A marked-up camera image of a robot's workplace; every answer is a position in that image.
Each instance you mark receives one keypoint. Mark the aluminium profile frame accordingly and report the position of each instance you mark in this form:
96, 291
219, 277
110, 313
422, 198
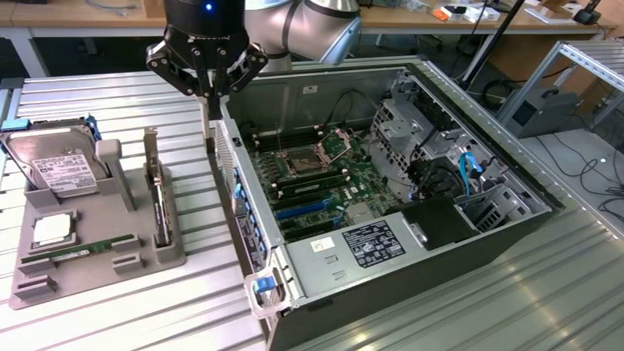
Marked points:
592, 51

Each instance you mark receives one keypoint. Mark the blue expansion slot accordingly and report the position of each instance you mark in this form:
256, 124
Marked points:
302, 209

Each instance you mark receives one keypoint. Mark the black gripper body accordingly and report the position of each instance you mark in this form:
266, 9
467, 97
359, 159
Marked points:
204, 22

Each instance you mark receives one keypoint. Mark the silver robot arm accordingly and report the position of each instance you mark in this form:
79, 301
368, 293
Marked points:
312, 29

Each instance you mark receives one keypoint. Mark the grey parts rack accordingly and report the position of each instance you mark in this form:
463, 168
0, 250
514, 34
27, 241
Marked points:
98, 237

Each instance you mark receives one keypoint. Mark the black open PC case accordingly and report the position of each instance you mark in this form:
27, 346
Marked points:
439, 285

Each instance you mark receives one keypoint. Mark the silver hard disk drive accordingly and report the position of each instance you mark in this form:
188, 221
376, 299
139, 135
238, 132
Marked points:
54, 161

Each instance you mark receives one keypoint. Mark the white flat box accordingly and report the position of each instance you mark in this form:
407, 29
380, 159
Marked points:
551, 15

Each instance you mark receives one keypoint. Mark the black plastic shroud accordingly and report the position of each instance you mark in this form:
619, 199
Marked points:
428, 223

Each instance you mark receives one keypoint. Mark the orange box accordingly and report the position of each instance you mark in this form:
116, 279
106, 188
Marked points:
442, 12

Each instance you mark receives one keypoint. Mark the silver disk bay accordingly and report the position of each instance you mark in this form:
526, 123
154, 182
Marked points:
498, 208

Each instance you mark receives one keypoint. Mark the grey machine box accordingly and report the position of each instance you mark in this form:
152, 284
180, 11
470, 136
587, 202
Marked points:
551, 113

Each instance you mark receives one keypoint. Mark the green RAM stick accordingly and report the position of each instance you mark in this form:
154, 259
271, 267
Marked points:
104, 244

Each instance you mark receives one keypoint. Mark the thin locking lever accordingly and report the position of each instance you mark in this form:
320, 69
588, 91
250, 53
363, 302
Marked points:
279, 140

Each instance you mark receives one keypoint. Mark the blue case latch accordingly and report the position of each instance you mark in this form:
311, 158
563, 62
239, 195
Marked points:
263, 285

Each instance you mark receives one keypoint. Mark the graphics card with black fan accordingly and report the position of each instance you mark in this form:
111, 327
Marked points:
152, 161

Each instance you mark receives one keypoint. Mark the black RAM slot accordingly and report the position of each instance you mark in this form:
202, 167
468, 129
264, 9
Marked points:
286, 138
290, 145

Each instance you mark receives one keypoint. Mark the grey power supply unit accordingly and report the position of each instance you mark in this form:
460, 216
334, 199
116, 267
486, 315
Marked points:
342, 263

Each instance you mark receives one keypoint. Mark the black expansion slot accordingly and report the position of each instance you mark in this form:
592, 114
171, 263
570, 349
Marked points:
295, 202
310, 227

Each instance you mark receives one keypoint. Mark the silver CPU chip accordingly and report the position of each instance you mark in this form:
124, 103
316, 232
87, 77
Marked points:
52, 228

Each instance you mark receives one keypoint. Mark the silver drive cage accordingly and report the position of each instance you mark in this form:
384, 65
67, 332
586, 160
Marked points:
398, 128

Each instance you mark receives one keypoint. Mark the wooden desk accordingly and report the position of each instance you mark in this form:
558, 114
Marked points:
74, 18

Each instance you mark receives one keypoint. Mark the green motherboard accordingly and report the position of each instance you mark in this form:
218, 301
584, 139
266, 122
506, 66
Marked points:
371, 183

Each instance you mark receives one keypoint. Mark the hard drive in blue caddy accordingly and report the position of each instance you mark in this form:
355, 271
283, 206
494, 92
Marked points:
16, 125

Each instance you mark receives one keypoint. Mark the black tripod pole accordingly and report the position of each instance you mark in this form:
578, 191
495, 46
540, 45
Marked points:
492, 40

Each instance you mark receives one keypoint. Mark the black camera stand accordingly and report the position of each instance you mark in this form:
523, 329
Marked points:
587, 16

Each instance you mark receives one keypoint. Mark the CPU socket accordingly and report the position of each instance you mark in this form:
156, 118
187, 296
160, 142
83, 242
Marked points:
304, 162

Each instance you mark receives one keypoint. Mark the dark RAM stick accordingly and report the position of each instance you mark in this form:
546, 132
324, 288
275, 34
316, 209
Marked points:
312, 186

